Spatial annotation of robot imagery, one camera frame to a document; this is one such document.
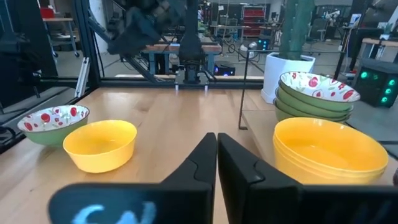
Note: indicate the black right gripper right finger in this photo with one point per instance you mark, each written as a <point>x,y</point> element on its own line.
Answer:
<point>264,199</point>

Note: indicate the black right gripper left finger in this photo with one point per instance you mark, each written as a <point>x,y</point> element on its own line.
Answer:
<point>186,193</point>

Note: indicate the yellow mini bowl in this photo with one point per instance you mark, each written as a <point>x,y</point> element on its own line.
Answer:
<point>311,183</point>
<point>99,146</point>
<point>311,177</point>
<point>326,146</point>

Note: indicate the green red-floral mini bowl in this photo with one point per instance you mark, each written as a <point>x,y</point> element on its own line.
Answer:
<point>317,85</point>
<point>281,96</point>
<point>280,105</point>
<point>281,115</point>
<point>53,124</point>

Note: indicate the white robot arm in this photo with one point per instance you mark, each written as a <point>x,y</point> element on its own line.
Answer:
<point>331,14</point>

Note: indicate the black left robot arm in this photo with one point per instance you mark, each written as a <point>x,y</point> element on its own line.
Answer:
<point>189,40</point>

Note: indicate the wooden workbench blue legs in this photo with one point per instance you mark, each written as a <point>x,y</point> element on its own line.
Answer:
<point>211,48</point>

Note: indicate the wooden side table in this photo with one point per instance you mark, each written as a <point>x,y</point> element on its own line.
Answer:
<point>59,20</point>

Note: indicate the black device blue light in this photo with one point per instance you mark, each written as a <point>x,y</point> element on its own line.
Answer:
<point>224,69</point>

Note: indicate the red box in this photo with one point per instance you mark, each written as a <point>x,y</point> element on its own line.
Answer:
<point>46,12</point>

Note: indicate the red storage shelving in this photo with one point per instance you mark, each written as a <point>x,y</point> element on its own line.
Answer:
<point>255,18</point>

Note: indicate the white hexagonal plant pot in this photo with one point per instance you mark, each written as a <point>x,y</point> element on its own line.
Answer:
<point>280,74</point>

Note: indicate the large black equipment rack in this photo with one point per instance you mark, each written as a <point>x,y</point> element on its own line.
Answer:
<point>18,62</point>

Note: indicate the green cactus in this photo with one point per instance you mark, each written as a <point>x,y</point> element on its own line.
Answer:
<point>295,28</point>

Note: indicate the black computer green lights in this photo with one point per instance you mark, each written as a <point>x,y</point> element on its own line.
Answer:
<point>377,82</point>

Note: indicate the grey office chair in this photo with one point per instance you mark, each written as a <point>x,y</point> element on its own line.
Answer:
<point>317,29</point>

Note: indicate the wooden top desk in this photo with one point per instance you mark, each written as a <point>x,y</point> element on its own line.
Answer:
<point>381,43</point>

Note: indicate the black aluminium table frame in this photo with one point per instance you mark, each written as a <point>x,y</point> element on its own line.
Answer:
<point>88,46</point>

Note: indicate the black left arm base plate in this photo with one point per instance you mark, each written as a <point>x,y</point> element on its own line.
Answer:
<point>191,83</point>

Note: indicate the silver aluminium bracket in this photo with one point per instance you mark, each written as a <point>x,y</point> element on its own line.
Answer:
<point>82,77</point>

